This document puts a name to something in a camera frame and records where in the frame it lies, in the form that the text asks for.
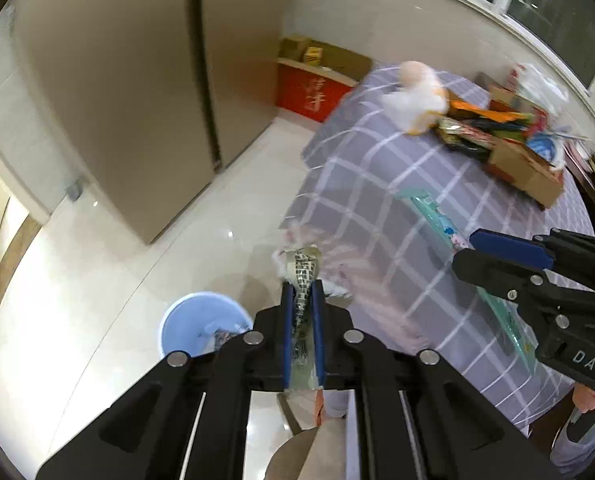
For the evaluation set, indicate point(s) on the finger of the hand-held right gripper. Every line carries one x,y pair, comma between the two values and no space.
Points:
492,272
507,247

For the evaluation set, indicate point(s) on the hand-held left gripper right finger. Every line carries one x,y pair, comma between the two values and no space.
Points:
319,330

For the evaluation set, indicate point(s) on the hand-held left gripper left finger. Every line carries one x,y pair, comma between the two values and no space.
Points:
287,325

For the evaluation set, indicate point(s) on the checkered snack wrapper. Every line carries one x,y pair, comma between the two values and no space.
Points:
301,272

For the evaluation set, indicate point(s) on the blue plastic bucket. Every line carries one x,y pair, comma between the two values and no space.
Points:
197,320

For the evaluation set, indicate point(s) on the black colourful snack packet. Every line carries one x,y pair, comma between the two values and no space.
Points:
462,135

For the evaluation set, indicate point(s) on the person's right hand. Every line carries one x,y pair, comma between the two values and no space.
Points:
585,400

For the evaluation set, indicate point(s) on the long teal plastic packet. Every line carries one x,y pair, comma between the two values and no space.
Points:
437,215

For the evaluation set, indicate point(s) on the open cardboard box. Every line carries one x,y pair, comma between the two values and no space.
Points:
522,170

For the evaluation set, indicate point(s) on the person's grey clothing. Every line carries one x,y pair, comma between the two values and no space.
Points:
577,455

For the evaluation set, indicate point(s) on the blue and white packet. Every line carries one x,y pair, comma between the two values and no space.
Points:
545,147

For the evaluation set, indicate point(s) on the orange flat packet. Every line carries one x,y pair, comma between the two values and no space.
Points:
482,111

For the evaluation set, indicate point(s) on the purple checked tablecloth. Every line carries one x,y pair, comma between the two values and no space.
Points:
377,185

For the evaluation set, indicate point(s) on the white plastic bag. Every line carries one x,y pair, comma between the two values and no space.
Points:
540,87

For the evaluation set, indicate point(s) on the white orange plush toy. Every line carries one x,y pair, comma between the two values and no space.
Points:
417,95

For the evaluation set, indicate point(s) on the red cardboard box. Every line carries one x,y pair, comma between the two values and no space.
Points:
307,95

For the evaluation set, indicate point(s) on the flat brown cardboard box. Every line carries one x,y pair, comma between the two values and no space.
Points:
345,60

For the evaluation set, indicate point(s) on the window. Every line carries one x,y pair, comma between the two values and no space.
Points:
552,0

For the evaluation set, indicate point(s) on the yellow small box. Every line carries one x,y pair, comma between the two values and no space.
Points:
313,55

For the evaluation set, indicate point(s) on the small brown cardboard box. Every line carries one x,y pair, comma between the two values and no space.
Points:
292,47

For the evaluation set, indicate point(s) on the beige refrigerator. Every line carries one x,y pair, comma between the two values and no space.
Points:
127,85

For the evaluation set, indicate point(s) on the cream door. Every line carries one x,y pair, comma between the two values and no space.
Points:
2,220

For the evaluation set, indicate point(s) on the small grey wall fixture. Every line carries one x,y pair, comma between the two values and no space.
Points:
75,190

